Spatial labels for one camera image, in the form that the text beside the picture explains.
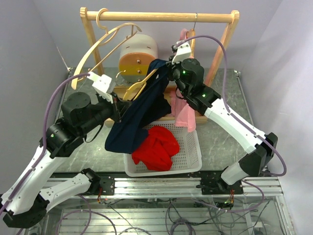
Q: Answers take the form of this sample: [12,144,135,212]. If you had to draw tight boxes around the light wooden hanger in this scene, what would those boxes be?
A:
[74,7,142,75]

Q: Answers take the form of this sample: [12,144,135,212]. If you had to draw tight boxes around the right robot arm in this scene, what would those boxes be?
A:
[167,58,278,194]

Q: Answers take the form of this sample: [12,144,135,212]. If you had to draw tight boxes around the white orange yellow drawer unit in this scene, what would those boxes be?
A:
[119,34,158,83]

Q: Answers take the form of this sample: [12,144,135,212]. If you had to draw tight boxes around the pink t shirt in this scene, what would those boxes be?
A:
[170,29,196,132]

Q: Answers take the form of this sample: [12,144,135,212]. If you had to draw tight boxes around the red t shirt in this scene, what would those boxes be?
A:
[132,126,180,171]

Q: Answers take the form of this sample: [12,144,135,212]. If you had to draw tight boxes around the yellow wooden hanger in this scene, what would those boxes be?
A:
[113,69,157,100]

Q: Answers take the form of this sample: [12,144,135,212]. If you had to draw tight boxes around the white plastic basket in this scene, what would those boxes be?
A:
[124,120,202,177]

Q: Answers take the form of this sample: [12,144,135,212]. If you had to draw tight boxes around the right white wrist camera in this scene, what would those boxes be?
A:
[171,41,192,65]

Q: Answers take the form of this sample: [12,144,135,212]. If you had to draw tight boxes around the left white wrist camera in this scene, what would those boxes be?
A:
[87,71,116,103]

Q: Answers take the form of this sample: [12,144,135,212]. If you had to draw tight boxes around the wooden hanger with pink shirt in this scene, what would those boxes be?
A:
[187,12,198,58]

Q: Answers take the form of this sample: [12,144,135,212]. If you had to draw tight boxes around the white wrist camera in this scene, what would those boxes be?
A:
[87,71,116,103]
[171,41,192,65]

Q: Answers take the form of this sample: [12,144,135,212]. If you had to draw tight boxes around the wooden clothes rack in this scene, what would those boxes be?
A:
[87,10,240,85]

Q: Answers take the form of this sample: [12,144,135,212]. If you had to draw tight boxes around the navy blue t shirt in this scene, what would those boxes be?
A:
[105,59,171,154]

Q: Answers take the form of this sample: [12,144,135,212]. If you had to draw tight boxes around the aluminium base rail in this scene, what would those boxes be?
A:
[46,177,284,199]

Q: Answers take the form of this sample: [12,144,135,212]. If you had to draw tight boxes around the floor cable bundle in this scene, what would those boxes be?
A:
[56,195,269,235]

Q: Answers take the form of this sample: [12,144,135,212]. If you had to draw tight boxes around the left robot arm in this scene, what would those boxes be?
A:
[0,92,131,229]

